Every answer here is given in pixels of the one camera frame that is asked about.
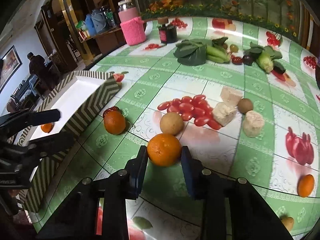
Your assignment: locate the dark orange mandarin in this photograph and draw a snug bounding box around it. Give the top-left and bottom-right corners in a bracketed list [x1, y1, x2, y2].
[41, 122, 54, 133]

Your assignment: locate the orange mandarin table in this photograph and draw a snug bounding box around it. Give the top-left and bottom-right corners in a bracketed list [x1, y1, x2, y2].
[104, 110, 126, 135]

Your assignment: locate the chevron patterned white tray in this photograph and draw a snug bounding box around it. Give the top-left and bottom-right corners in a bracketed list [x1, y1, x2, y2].
[19, 70, 121, 212]

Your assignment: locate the brown round fruit behind mandarin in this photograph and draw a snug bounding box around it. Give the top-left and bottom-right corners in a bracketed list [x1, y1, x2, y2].
[159, 112, 184, 136]

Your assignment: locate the person in dark clothes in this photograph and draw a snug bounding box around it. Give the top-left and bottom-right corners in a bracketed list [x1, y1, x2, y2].
[27, 52, 52, 90]

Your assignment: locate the red date near tray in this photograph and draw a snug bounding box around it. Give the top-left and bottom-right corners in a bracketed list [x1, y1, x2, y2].
[103, 106, 120, 118]

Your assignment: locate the beige tofu block left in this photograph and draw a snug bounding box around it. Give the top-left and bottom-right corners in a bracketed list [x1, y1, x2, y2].
[213, 102, 237, 127]

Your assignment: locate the brown kiwi near tofu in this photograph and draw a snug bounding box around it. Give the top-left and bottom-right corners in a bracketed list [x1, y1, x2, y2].
[237, 98, 253, 114]

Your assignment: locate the beige tofu block back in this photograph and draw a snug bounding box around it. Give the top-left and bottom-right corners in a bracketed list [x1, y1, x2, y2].
[220, 86, 243, 107]

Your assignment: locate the brown round fruit right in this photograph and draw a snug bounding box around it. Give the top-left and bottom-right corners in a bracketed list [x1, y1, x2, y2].
[280, 216, 295, 232]

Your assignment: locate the dark wooden sideboard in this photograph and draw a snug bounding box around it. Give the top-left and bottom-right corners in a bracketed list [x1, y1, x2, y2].
[81, 27, 126, 55]

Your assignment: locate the blue kettle on sideboard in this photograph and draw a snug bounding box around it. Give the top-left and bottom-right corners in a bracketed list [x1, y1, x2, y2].
[85, 9, 108, 36]

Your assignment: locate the dark red jujube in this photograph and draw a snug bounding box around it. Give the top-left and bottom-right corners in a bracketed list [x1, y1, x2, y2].
[232, 56, 243, 65]

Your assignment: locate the green bok choy left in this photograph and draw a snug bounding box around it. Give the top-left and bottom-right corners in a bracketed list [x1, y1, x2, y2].
[173, 36, 231, 67]

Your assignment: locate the green bok choy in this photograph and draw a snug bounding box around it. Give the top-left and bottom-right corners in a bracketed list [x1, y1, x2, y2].
[244, 42, 286, 74]
[173, 36, 231, 67]

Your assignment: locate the dark plum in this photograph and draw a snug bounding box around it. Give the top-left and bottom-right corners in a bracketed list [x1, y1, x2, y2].
[242, 55, 254, 66]

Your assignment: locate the green grape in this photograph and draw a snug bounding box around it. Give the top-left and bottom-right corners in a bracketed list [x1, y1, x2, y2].
[229, 44, 239, 53]

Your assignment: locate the pink knitted sleeve bottle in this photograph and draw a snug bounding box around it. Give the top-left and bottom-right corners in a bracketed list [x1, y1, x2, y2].
[118, 0, 146, 46]

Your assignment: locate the dark jar red label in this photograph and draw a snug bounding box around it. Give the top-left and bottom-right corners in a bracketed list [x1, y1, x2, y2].
[157, 17, 177, 44]

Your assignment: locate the green bok choy right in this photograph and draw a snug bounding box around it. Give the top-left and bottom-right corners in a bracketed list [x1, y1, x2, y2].
[244, 42, 286, 74]

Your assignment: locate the flower garden wall mural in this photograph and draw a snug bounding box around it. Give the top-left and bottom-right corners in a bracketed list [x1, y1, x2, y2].
[135, 0, 310, 42]

